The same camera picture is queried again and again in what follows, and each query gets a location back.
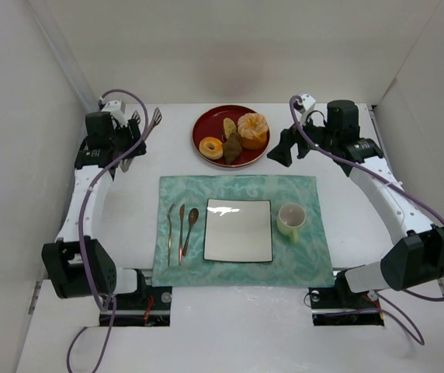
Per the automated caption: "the dark brown bread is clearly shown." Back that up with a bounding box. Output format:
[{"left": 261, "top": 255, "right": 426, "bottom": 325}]
[{"left": 223, "top": 132, "right": 242, "bottom": 165}]

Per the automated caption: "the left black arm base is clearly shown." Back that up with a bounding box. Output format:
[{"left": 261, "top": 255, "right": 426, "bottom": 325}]
[{"left": 113, "top": 270, "right": 172, "bottom": 327}]

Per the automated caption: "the green marbled placemat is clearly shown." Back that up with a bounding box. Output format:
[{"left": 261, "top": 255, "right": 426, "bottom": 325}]
[{"left": 152, "top": 175, "right": 334, "bottom": 287}]

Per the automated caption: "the metal knife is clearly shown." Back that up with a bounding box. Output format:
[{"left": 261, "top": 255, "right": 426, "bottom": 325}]
[{"left": 178, "top": 204, "right": 186, "bottom": 266}]

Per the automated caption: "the pale yellow cup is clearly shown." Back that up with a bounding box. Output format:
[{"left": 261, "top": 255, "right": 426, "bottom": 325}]
[{"left": 277, "top": 203, "right": 307, "bottom": 243}]

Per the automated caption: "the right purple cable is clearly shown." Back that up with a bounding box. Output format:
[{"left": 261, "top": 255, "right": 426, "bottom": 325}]
[{"left": 288, "top": 95, "right": 444, "bottom": 346}]

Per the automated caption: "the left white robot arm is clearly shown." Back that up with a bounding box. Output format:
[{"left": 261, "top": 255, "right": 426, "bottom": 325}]
[{"left": 41, "top": 110, "right": 146, "bottom": 298}]

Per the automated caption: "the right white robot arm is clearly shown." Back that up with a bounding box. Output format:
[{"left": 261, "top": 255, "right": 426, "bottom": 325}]
[{"left": 267, "top": 95, "right": 444, "bottom": 293}]

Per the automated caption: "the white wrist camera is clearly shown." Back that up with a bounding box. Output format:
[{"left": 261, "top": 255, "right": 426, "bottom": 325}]
[
  {"left": 101, "top": 99, "right": 127, "bottom": 124},
  {"left": 293, "top": 92, "right": 317, "bottom": 120}
]

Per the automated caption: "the metal fork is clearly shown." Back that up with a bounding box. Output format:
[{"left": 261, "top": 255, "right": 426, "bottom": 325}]
[{"left": 167, "top": 203, "right": 175, "bottom": 267}]

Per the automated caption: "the square white plate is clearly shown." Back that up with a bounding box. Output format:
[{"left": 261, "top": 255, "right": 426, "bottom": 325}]
[{"left": 203, "top": 199, "right": 273, "bottom": 263}]

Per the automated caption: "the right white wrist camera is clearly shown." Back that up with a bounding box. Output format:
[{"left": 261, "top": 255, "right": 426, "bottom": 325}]
[{"left": 293, "top": 92, "right": 317, "bottom": 120}]

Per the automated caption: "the glazed ring donut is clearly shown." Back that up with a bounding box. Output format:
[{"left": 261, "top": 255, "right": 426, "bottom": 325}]
[{"left": 199, "top": 137, "right": 224, "bottom": 160}]

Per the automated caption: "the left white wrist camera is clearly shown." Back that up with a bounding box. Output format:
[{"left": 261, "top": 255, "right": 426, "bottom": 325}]
[{"left": 101, "top": 99, "right": 127, "bottom": 124}]

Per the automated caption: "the metal spoon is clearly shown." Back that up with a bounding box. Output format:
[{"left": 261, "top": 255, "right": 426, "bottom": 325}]
[{"left": 182, "top": 208, "right": 199, "bottom": 256}]

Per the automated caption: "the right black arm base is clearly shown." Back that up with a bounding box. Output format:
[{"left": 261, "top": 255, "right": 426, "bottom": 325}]
[{"left": 304, "top": 271, "right": 384, "bottom": 326}]

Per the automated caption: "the small baguette slice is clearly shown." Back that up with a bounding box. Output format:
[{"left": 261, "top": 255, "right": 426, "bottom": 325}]
[{"left": 223, "top": 117, "right": 238, "bottom": 139}]

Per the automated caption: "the orange chiffon cake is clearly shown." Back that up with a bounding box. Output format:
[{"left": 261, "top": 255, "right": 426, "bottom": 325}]
[{"left": 237, "top": 113, "right": 269, "bottom": 150}]

